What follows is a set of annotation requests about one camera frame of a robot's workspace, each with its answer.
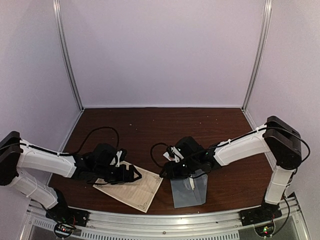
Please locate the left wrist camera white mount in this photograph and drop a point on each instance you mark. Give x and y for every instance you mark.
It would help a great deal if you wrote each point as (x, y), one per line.
(120, 157)

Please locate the right circuit board with leds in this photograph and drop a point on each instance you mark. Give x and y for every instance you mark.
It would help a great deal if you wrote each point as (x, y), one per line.
(265, 230)

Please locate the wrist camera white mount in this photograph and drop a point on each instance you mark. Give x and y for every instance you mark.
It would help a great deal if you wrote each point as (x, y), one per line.
(120, 157)
(178, 156)

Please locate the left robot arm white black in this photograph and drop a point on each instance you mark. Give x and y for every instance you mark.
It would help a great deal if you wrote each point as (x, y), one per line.
(16, 155)

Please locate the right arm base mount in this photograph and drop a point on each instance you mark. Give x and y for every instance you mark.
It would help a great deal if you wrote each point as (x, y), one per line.
(259, 214)

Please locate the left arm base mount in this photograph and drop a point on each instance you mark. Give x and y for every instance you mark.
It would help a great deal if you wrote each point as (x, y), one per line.
(73, 217)

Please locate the left circuit board with leds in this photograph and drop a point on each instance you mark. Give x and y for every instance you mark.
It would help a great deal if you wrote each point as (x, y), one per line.
(62, 230)

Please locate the white sticker sheet with seals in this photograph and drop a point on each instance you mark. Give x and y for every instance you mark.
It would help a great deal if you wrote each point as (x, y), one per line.
(170, 155)

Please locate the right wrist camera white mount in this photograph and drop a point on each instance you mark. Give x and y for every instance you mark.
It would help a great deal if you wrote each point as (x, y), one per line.
(178, 156)

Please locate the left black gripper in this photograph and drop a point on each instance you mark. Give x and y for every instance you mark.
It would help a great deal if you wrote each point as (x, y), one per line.
(129, 177)

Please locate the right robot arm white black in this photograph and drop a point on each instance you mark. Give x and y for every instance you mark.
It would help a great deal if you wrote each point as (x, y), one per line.
(275, 140)

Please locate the right aluminium frame post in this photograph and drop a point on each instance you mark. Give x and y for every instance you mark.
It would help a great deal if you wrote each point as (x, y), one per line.
(264, 30)

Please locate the front aluminium rail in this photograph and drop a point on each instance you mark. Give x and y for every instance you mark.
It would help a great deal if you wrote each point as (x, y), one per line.
(224, 225)

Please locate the beige letter paper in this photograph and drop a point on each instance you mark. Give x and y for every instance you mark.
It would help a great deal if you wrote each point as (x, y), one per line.
(192, 184)
(138, 194)

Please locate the circuit board with leds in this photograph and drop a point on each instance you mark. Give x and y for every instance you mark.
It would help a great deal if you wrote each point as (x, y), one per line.
(62, 230)
(265, 230)

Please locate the grey envelope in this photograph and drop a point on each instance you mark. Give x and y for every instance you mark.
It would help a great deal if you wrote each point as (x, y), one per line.
(183, 196)

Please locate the left aluminium frame post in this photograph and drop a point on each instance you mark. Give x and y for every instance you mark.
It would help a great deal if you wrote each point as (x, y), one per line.
(65, 54)

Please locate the aluminium frame post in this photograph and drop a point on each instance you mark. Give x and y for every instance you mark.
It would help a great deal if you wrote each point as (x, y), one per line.
(264, 30)
(65, 54)

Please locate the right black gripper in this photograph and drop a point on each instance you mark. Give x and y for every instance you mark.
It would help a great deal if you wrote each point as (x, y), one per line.
(171, 171)

